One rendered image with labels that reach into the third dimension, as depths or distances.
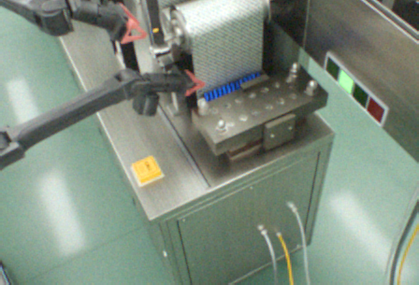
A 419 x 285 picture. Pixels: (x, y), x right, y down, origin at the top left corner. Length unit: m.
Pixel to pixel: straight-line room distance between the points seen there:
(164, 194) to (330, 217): 1.20
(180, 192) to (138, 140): 0.25
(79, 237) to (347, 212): 1.33
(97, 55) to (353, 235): 1.44
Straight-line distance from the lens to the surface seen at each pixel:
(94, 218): 2.54
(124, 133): 1.63
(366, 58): 1.26
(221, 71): 1.50
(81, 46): 2.00
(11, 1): 1.33
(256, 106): 1.48
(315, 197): 1.90
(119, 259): 2.40
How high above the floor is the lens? 2.12
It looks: 50 degrees down
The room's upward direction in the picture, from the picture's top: 5 degrees counter-clockwise
